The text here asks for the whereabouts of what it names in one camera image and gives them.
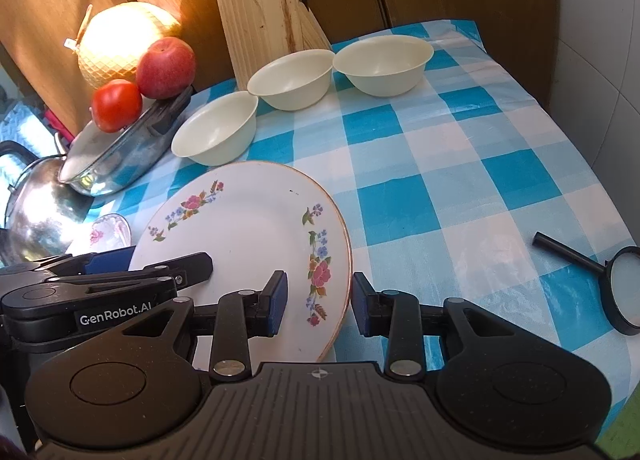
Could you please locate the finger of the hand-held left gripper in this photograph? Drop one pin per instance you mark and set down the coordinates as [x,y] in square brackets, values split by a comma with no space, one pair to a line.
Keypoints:
[107,261]
[190,267]

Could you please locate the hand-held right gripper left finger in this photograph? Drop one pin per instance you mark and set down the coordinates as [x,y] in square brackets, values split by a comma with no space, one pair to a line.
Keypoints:
[279,305]

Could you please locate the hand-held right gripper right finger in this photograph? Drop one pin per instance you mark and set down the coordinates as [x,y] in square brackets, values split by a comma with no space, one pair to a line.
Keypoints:
[361,307]

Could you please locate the white floral plate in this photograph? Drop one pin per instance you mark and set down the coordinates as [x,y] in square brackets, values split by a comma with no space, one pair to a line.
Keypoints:
[250,220]

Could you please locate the small cream bowl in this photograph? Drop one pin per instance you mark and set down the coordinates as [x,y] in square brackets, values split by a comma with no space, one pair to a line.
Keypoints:
[220,130]

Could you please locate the small floral dish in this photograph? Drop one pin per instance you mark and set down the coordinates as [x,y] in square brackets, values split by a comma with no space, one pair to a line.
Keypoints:
[110,232]

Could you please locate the steel kettle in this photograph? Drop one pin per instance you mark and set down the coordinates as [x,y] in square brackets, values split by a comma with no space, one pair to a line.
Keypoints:
[40,210]

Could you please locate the red tomato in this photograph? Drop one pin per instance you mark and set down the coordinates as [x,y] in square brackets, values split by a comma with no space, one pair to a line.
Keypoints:
[116,106]

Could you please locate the blue white checkered tablecloth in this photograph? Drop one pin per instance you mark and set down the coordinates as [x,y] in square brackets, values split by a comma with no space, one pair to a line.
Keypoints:
[450,180]

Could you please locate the blue foam floor mat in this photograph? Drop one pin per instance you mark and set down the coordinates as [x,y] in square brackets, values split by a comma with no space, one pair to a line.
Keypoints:
[17,125]

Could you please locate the red apple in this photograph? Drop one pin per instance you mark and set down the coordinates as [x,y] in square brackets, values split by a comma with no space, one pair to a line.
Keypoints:
[166,67]

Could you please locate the yellow pomelo in net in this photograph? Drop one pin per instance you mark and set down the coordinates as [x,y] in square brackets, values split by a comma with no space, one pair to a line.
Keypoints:
[112,40]

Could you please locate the large cream bowl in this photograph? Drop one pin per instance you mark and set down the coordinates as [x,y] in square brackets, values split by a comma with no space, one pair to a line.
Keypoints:
[382,62]

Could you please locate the black magnifying glass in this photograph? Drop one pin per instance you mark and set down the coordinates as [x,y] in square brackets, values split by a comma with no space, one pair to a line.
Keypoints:
[625,290]

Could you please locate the wooden knife block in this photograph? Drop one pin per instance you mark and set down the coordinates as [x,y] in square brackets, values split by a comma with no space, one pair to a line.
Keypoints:
[260,10]

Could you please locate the green mat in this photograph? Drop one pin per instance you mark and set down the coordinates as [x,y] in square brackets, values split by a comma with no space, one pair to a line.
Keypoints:
[622,440]

